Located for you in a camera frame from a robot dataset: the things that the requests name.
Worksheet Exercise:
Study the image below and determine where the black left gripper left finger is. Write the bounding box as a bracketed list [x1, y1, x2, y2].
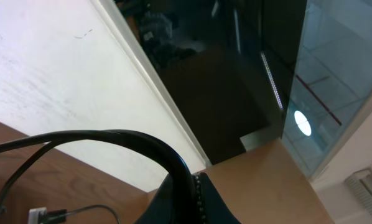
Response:
[135, 175, 179, 224]

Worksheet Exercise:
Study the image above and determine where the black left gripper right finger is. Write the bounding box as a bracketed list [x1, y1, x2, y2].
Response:
[194, 172, 240, 224]

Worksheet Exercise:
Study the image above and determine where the white wall vent unit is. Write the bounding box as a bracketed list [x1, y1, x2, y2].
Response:
[344, 169, 372, 216]

